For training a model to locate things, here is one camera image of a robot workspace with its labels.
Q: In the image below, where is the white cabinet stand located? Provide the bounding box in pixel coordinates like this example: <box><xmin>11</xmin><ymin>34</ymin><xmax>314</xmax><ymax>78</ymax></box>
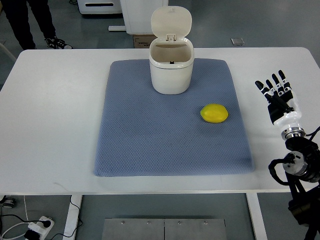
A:
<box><xmin>108</xmin><ymin>0</ymin><xmax>169</xmax><ymax>35</ymax></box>

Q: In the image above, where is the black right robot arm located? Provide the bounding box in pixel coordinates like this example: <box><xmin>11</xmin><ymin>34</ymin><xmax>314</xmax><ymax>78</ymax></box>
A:
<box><xmin>268</xmin><ymin>126</ymin><xmax>320</xmax><ymax>240</ymax></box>

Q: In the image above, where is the white table leg left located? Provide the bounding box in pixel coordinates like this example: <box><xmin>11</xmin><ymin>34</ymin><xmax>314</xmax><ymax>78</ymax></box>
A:
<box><xmin>62</xmin><ymin>194</ymin><xmax>83</xmax><ymax>240</ymax></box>

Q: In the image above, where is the grey floor socket cover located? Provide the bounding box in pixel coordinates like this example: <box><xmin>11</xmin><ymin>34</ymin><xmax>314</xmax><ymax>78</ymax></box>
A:
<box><xmin>230</xmin><ymin>37</ymin><xmax>245</xmax><ymax>46</ymax></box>

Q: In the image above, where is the blue textured mat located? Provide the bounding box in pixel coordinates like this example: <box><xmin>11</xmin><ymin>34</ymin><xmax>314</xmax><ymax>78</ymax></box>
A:
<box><xmin>94</xmin><ymin>58</ymin><xmax>254</xmax><ymax>177</ymax></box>

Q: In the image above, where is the caster wheel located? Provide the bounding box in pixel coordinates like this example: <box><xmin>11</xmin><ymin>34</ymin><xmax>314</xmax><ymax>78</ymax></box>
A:
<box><xmin>0</xmin><ymin>195</ymin><xmax>16</xmax><ymax>209</ymax></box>

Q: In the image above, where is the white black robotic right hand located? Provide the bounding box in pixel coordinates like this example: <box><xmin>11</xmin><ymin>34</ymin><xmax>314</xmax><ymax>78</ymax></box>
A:
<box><xmin>255</xmin><ymin>70</ymin><xmax>302</xmax><ymax>129</ymax></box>

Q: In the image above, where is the white table leg right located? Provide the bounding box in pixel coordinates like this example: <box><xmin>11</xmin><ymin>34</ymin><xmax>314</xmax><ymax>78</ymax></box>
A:
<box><xmin>246</xmin><ymin>193</ymin><xmax>268</xmax><ymax>240</ymax></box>

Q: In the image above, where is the yellow lemon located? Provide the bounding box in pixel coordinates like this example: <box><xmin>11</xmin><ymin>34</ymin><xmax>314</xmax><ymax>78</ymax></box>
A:
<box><xmin>200</xmin><ymin>103</ymin><xmax>229</xmax><ymax>124</ymax></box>

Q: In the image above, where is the person in black trousers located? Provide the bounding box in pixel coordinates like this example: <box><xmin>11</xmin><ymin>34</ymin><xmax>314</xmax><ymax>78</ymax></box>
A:
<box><xmin>1</xmin><ymin>0</ymin><xmax>73</xmax><ymax>50</ymax></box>

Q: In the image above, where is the black power cable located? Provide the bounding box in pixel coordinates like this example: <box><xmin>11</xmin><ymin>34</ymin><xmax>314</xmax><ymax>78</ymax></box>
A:
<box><xmin>0</xmin><ymin>194</ymin><xmax>83</xmax><ymax>240</ymax></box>

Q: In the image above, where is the white power strip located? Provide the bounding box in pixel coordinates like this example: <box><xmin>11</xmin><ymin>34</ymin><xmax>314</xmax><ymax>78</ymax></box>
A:
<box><xmin>28</xmin><ymin>216</ymin><xmax>55</xmax><ymax>239</ymax></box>

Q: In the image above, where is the metal floor plate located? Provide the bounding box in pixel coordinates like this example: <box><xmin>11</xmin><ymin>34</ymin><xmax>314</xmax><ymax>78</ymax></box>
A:
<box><xmin>102</xmin><ymin>218</ymin><xmax>227</xmax><ymax>240</ymax></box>

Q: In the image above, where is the cardboard box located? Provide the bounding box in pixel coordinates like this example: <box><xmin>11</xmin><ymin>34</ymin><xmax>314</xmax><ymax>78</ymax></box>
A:
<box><xmin>133</xmin><ymin>34</ymin><xmax>157</xmax><ymax>49</ymax></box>

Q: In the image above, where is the white table leg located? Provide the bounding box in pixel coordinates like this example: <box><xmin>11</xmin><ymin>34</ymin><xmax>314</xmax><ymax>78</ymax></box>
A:
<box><xmin>62</xmin><ymin>194</ymin><xmax>83</xmax><ymax>240</ymax></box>
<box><xmin>246</xmin><ymin>193</ymin><xmax>268</xmax><ymax>240</ymax></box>

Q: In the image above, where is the white trash bin open lid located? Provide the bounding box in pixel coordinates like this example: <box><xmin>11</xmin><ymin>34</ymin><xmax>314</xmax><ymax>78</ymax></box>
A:
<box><xmin>149</xmin><ymin>6</ymin><xmax>195</xmax><ymax>95</ymax></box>

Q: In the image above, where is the white appliance with dark slot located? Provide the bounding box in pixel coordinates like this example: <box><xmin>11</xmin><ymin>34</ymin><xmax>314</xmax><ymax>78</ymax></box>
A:
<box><xmin>77</xmin><ymin>0</ymin><xmax>122</xmax><ymax>15</ymax></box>

